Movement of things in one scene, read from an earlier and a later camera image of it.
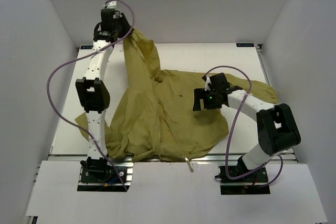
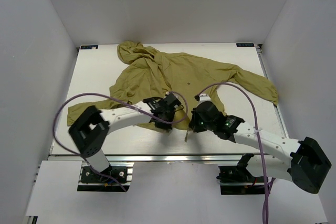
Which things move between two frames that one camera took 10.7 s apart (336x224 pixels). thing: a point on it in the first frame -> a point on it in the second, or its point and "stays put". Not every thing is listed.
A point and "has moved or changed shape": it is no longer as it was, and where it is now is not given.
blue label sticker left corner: (86, 47) stays put
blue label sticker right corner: (244, 44) stays put
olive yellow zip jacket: (84, 122) has moved or changed shape
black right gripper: (200, 93) -> (193, 124)
